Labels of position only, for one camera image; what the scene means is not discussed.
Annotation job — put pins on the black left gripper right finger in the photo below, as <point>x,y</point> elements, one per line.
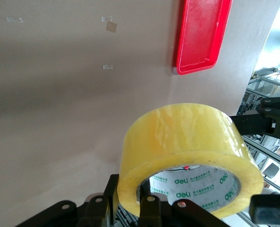
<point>151,212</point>

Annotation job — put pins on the red plastic tray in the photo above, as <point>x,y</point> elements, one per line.
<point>201,35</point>

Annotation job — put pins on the clear tape scrap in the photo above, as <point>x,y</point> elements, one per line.
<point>108,67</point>
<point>107,19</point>
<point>14,20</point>

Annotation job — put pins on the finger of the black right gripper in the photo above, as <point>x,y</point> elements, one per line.
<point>256,124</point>
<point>272,208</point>

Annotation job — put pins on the brown square patch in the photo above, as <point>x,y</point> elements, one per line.
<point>111,26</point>

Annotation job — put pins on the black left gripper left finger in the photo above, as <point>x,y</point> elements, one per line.
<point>102,212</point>

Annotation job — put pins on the yellow packing tape roll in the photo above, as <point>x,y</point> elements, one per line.
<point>177,132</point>

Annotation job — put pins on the metal frame shelving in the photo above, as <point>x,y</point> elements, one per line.
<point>272,82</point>

